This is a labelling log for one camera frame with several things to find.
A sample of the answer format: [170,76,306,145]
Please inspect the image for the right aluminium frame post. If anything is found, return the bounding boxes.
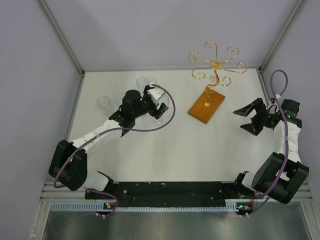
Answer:
[259,0,307,73]

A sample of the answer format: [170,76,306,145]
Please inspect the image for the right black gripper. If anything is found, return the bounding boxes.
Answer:
[233,98,273,136]

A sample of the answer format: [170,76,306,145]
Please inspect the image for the orange wooden rack base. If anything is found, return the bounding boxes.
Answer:
[187,91,225,124]

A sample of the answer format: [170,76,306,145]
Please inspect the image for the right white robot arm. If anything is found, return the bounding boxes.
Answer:
[233,98,309,204]

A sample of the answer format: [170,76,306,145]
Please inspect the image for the aluminium frame post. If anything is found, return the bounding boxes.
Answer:
[36,0,85,77]
[259,0,307,73]

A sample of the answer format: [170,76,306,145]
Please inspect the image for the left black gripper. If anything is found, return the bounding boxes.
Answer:
[132,86,168,120]

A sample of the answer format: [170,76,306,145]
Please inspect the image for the grey slotted cable duct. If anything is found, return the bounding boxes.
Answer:
[49,199,250,213]

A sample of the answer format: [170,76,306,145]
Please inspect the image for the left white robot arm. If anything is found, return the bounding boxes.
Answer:
[48,83,171,199]

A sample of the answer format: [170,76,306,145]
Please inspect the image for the left aluminium frame post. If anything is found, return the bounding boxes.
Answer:
[36,0,85,77]

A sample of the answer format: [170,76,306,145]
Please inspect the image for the gold wire glass rack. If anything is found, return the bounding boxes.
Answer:
[187,41,248,97]

